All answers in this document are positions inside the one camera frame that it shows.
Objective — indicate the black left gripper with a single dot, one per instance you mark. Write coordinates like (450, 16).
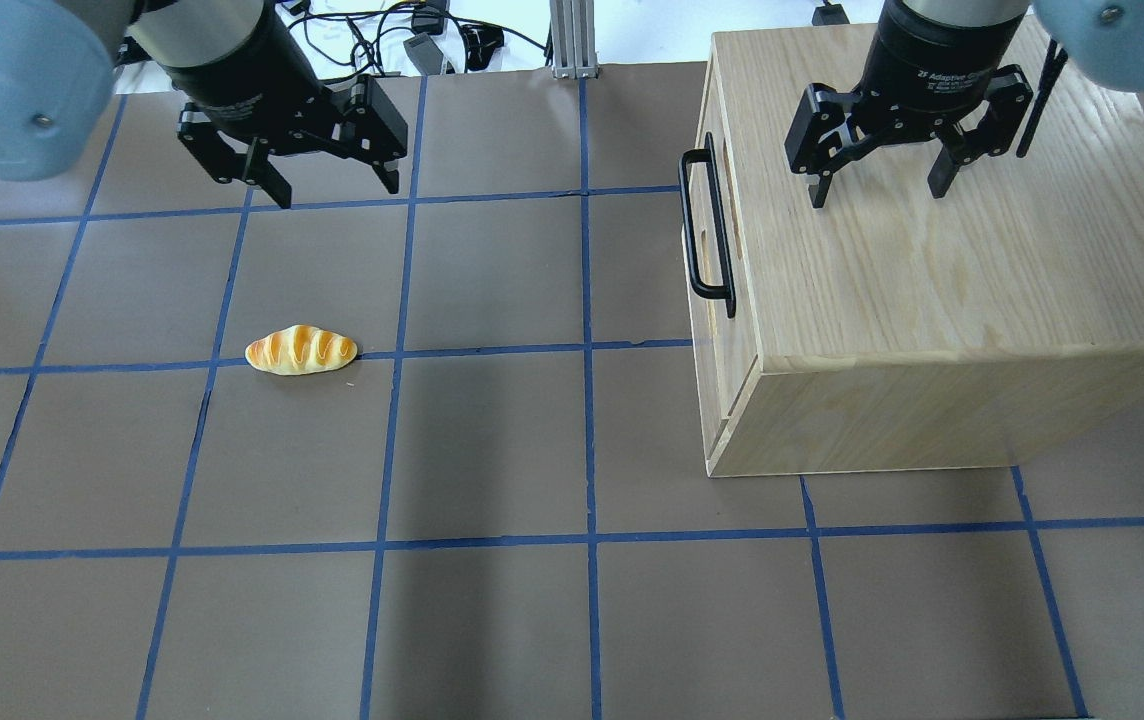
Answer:
(237, 72)

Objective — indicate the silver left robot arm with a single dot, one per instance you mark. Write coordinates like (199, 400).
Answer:
(57, 62)

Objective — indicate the yellow striped bread roll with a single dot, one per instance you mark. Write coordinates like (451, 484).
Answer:
(301, 350)

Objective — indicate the light wooden drawer cabinet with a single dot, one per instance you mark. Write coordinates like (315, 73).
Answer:
(890, 330)

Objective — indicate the black power adapter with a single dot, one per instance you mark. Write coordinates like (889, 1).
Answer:
(426, 56)

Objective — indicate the aluminium frame post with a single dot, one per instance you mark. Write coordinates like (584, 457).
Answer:
(572, 47)

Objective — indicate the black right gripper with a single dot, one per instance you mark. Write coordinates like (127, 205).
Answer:
(935, 60)

